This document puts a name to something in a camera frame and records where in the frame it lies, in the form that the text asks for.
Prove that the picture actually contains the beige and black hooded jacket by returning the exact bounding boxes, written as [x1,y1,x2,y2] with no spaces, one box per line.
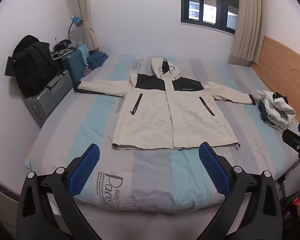
[74,58,255,150]

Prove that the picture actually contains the folded white clothes pile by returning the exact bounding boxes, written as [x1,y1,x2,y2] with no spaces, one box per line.
[256,90,296,132]

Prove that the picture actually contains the blue clothes heap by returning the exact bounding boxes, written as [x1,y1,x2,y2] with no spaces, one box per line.
[83,51,108,76]

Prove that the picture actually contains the clothes pile on suitcase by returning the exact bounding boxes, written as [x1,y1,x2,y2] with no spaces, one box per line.
[51,40,78,59]

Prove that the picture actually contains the wooden headboard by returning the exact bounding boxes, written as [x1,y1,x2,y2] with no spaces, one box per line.
[251,36,300,122]

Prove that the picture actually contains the grey hard suitcase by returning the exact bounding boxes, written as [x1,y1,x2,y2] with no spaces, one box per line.
[24,70,73,128]

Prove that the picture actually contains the teal hard suitcase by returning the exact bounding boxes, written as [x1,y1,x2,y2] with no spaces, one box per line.
[62,49,86,83]

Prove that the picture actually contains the light blue cloth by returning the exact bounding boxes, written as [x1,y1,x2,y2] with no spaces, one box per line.
[77,44,90,66]

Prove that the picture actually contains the black backpack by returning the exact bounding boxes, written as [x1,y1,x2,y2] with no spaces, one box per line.
[5,35,57,98]

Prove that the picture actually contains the right beige curtain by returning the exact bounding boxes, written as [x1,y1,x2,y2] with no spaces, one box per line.
[228,0,267,66]

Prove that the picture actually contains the beige curtain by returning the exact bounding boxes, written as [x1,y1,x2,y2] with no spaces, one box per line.
[228,0,267,66]
[67,0,99,51]

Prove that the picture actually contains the blue desk lamp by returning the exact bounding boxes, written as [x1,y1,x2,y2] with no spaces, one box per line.
[67,15,84,43]

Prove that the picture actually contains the dark framed window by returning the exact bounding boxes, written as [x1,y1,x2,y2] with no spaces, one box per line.
[181,0,239,34]

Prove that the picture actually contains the left beige curtain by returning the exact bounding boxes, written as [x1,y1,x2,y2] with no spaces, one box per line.
[67,0,99,51]

